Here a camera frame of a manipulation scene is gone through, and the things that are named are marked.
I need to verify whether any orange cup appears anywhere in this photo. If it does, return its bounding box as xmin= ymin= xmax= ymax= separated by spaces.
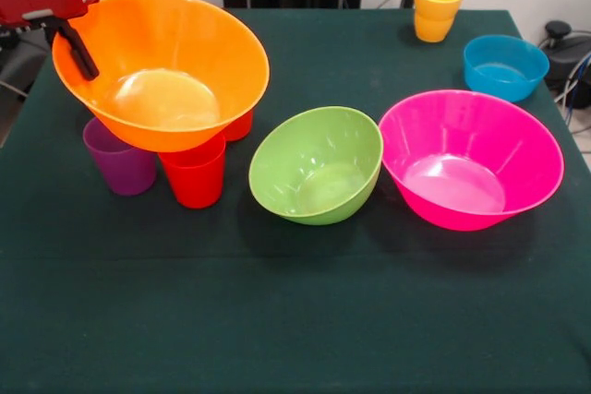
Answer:
xmin=223 ymin=107 xmax=255 ymax=142

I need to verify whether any large green bowl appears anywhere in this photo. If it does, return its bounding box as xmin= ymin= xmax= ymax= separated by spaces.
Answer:
xmin=247 ymin=105 xmax=384 ymax=227

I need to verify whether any tangle of cables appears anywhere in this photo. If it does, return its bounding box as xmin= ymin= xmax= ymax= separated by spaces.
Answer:
xmin=552 ymin=50 xmax=591 ymax=125

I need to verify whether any dark green tablecloth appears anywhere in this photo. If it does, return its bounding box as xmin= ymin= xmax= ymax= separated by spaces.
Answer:
xmin=0 ymin=6 xmax=591 ymax=394

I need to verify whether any red cup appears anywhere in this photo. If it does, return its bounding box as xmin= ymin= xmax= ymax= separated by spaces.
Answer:
xmin=158 ymin=135 xmax=227 ymax=209

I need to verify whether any purple cup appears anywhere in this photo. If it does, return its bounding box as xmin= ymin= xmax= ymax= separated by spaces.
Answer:
xmin=82 ymin=116 xmax=158 ymax=197

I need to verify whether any large pink bowl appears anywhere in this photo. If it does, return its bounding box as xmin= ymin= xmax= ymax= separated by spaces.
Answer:
xmin=378 ymin=89 xmax=566 ymax=233

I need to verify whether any large orange bowl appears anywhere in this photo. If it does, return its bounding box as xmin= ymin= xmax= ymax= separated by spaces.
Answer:
xmin=51 ymin=0 xmax=271 ymax=153

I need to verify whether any small blue bowl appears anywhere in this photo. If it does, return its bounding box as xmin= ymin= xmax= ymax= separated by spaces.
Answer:
xmin=463 ymin=33 xmax=550 ymax=103

